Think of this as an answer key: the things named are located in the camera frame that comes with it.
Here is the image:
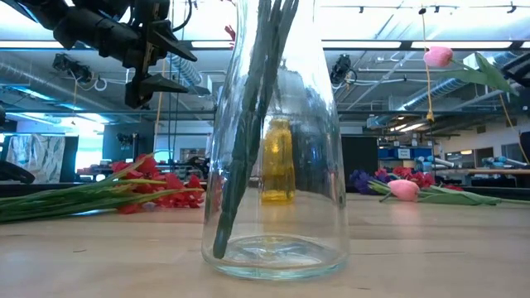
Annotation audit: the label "wooden workbench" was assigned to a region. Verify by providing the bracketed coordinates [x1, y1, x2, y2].
[430, 166, 530, 188]

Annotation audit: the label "large black board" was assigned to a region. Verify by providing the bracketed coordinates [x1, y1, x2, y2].
[341, 135, 380, 194]

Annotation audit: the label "pink artificial tulip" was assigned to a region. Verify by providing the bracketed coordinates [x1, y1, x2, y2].
[422, 45, 521, 97]
[378, 178, 530, 207]

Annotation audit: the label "yellow glass vase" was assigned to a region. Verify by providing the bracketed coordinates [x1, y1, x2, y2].
[260, 118, 297, 204]

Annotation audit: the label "blue storage bins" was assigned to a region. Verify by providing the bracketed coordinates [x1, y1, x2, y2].
[378, 145, 435, 161]

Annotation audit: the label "silver spiral air duct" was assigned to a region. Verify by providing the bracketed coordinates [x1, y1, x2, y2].
[167, 49, 206, 97]

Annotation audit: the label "black hanging spotlight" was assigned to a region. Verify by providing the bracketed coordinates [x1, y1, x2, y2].
[330, 53, 359, 86]
[52, 52, 94, 84]

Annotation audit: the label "green flower stems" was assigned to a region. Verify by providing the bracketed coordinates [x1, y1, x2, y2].
[223, 0, 300, 245]

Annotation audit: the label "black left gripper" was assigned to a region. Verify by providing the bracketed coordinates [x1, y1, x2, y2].
[52, 0, 199, 110]

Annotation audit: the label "leaf patterned cloth panel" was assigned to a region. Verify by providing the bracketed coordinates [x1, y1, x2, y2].
[4, 134, 67, 185]

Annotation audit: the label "clear glass vase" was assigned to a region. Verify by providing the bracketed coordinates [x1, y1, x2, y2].
[201, 0, 350, 281]

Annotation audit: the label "black left camera cable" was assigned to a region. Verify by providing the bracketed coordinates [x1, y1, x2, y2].
[170, 0, 195, 33]

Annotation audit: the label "long silver air duct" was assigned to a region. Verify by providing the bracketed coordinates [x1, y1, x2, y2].
[366, 50, 518, 129]

